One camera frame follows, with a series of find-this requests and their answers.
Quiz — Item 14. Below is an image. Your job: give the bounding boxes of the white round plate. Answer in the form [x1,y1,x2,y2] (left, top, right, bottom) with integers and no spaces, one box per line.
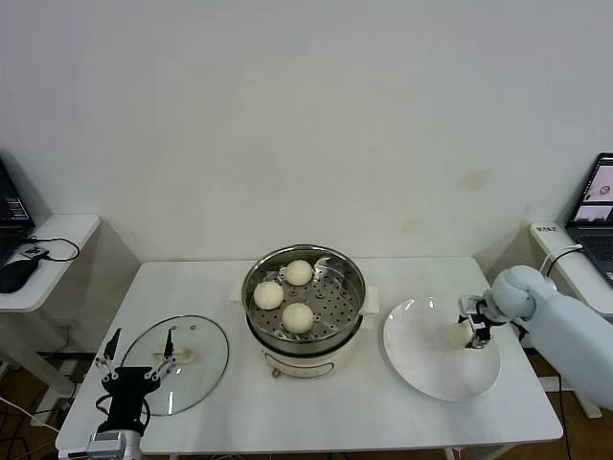
[381,296,503,403]

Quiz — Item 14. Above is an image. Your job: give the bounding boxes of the white side desk with mouse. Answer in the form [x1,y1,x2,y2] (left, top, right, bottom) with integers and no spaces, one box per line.
[0,214,102,418]

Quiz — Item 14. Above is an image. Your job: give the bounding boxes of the cream electric cooking pot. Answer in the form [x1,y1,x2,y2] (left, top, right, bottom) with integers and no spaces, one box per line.
[231,280,379,380]

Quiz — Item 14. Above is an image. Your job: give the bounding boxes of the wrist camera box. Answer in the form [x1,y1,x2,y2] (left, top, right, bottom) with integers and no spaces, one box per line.
[459,295,490,317]
[86,430,127,455]

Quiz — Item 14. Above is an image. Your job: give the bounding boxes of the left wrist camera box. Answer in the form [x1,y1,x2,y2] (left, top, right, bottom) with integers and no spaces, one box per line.
[86,430,127,455]

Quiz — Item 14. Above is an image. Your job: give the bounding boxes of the glass lid with cream handle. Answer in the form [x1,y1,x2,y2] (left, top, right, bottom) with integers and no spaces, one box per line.
[119,314,230,417]

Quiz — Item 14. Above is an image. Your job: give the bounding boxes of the black hub cable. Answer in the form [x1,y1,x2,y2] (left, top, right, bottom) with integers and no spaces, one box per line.
[28,235,81,264]

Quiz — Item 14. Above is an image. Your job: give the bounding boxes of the grey laptop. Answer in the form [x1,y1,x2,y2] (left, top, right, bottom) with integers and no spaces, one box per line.
[564,152,613,286]

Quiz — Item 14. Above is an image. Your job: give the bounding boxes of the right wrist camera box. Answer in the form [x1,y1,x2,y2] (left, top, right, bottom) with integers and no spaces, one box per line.
[459,295,490,317]

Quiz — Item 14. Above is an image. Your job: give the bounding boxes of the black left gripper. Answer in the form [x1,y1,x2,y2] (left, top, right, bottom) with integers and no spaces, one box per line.
[95,327,177,426]

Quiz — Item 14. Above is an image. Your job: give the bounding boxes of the white side desk with label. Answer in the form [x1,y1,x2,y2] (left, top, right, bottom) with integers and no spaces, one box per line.
[529,222,613,419]

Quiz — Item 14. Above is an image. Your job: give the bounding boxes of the white laptop cable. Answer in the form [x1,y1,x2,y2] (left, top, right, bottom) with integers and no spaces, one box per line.
[540,243,584,277]

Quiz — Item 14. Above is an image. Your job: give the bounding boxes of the white steamed baozi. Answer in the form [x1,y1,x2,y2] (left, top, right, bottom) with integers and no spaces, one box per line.
[447,323,473,350]
[281,301,316,335]
[284,259,315,288]
[253,281,284,311]

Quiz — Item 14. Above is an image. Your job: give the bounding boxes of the black cable with adapter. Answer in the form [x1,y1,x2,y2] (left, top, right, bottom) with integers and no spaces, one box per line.
[518,244,585,460]

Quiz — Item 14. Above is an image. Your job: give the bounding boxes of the small black usb hub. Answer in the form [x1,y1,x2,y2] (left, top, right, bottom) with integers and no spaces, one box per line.
[18,242,51,263]

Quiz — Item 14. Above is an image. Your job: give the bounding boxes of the perforated steel steamer basket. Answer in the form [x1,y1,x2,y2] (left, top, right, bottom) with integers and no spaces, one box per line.
[241,244,368,347]

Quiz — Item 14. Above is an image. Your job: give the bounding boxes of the black computer mouse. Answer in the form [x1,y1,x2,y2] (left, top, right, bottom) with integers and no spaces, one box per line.
[0,258,39,294]

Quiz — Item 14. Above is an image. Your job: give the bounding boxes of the white floor cable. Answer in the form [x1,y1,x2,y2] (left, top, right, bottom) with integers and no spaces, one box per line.
[0,395,58,428]

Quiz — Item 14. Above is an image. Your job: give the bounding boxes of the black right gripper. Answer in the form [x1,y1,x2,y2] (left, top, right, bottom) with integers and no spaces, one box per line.
[457,310,492,350]

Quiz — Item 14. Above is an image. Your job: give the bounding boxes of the black laptop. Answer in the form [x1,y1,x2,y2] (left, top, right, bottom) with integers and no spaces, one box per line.
[0,153,38,269]

